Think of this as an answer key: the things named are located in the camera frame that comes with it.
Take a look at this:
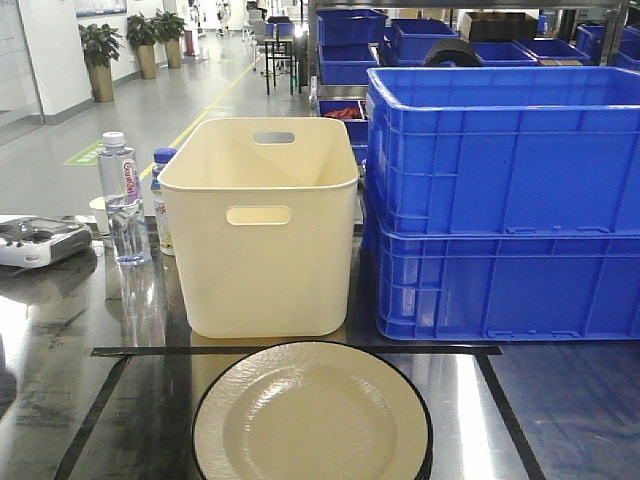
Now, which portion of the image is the beige plate black rim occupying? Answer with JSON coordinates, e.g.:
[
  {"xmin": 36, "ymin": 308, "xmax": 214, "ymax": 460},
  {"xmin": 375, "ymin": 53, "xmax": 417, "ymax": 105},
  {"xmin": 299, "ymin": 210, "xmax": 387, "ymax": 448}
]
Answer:
[{"xmin": 192, "ymin": 341, "xmax": 433, "ymax": 479}]

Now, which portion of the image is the cream plastic storage bin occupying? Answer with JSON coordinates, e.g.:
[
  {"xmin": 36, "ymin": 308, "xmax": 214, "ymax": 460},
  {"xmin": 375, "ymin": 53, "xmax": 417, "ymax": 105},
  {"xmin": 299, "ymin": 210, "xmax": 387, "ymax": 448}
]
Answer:
[{"xmin": 159, "ymin": 117, "xmax": 359, "ymax": 338}]

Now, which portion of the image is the large blue crate lower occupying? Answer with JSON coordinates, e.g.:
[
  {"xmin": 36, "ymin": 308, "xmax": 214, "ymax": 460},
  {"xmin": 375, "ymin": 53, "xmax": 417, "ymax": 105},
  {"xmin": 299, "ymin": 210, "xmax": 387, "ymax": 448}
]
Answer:
[{"xmin": 362, "ymin": 193, "xmax": 639, "ymax": 341}]

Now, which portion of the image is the large blue crate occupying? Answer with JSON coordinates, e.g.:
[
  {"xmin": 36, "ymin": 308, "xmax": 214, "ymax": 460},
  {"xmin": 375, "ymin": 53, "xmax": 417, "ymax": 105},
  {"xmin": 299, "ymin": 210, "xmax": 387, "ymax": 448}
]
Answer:
[
  {"xmin": 366, "ymin": 66, "xmax": 639, "ymax": 236},
  {"xmin": 362, "ymin": 193, "xmax": 639, "ymax": 341}
]

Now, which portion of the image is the blue cap bottle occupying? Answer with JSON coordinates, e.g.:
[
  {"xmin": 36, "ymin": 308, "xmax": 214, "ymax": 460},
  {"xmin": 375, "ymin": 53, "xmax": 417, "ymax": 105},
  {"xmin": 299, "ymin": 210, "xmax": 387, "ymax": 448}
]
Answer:
[{"xmin": 150, "ymin": 147, "xmax": 176, "ymax": 256}]

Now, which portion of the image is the large blue crate upper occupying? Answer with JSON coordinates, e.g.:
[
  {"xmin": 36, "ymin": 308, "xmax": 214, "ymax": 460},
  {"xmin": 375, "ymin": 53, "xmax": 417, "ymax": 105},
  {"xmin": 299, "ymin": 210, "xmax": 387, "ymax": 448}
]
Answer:
[{"xmin": 366, "ymin": 66, "xmax": 639, "ymax": 236}]

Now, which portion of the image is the clear water bottle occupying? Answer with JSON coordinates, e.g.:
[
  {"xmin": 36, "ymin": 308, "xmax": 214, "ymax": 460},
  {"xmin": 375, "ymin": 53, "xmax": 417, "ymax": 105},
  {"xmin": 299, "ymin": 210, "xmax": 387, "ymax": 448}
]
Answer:
[{"xmin": 98, "ymin": 131, "xmax": 151, "ymax": 266}]

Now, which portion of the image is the white paper cup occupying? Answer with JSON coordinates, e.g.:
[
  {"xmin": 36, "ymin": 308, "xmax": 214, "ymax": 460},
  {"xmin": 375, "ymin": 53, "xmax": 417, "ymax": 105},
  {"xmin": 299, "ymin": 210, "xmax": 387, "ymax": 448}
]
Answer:
[{"xmin": 89, "ymin": 196, "xmax": 110, "ymax": 236}]

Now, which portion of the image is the black tape roll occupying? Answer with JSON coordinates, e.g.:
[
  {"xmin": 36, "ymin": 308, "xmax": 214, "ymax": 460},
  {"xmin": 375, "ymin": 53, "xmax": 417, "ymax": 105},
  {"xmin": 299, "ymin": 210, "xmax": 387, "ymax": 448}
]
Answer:
[{"xmin": 423, "ymin": 38, "xmax": 482, "ymax": 67}]

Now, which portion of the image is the potted plant gold pot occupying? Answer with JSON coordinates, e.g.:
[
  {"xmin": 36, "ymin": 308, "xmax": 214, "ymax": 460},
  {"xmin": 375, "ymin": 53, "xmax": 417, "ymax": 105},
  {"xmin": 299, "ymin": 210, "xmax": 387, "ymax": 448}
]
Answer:
[{"xmin": 78, "ymin": 23, "xmax": 121, "ymax": 103}]

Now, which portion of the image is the white remote controller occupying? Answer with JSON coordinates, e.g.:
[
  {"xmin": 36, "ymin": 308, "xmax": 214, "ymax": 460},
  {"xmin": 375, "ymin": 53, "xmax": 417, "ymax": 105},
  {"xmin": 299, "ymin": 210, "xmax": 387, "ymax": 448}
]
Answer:
[{"xmin": 1, "ymin": 217, "xmax": 92, "ymax": 269}]

